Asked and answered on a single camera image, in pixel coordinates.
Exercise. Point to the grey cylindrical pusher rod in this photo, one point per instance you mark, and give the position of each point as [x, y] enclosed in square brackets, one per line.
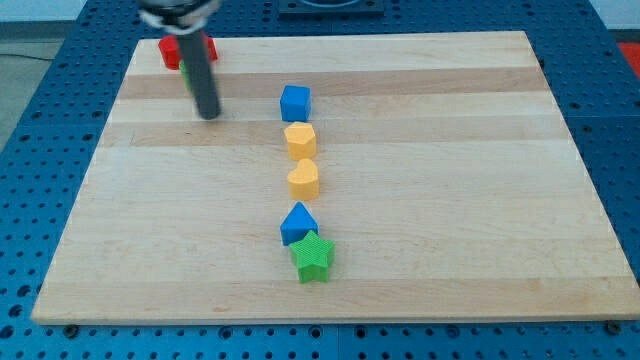
[194, 52]

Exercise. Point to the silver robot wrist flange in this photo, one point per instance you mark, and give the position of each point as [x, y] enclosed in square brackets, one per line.
[177, 16]

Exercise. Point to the green circle block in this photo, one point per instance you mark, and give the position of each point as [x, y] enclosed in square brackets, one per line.
[185, 75]

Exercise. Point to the blue cube block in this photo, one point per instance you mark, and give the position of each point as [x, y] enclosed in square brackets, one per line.
[295, 103]

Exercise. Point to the red block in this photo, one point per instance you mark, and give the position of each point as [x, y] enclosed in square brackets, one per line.
[170, 53]

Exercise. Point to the yellow heart block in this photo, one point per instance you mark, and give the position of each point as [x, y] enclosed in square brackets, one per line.
[303, 181]

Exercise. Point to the blue triangle block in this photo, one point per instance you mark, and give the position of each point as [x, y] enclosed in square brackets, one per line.
[297, 224]

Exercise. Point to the green star block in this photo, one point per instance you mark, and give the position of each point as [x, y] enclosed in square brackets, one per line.
[313, 257]

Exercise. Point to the wooden board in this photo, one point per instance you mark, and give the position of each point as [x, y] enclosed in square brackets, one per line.
[449, 183]

